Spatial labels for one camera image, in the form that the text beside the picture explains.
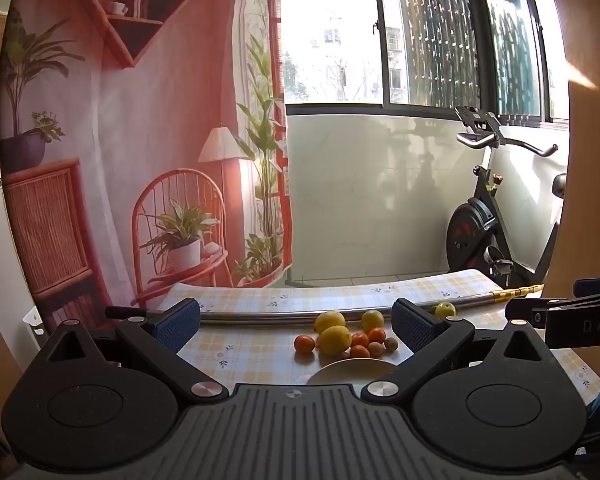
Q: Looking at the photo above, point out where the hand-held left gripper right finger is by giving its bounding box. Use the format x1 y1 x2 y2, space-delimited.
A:
362 298 556 406

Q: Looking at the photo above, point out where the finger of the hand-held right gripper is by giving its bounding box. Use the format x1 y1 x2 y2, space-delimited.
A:
574 276 600 306
507 297 581 323

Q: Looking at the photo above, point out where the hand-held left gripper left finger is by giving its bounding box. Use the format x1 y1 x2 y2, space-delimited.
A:
35 297 229 406

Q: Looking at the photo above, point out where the cream round plate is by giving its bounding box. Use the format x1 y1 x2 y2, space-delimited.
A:
307 358 398 387

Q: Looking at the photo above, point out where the yellow lemon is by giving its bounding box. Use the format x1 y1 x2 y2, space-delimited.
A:
314 311 347 335
319 325 353 356

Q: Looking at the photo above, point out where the yellow-green apple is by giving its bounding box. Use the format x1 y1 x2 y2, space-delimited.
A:
361 309 385 333

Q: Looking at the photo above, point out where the steel pole with brass end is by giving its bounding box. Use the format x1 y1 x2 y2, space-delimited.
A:
198 284 545 325

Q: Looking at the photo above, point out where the plaid floral tablecloth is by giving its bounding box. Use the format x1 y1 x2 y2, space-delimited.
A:
155 269 600 408

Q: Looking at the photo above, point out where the black exercise bike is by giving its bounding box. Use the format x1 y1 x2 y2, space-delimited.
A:
445 106 568 291

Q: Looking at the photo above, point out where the wooden door panel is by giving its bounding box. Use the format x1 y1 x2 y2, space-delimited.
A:
542 0 600 361

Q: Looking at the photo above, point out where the sliding glass window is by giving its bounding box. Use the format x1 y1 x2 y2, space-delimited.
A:
240 0 571 126

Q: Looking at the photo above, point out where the white plastic bracket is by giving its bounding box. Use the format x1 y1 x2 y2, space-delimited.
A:
22 310 46 342

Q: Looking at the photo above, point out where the printed room scene wall tapestry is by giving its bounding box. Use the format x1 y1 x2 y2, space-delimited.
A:
0 0 293 321

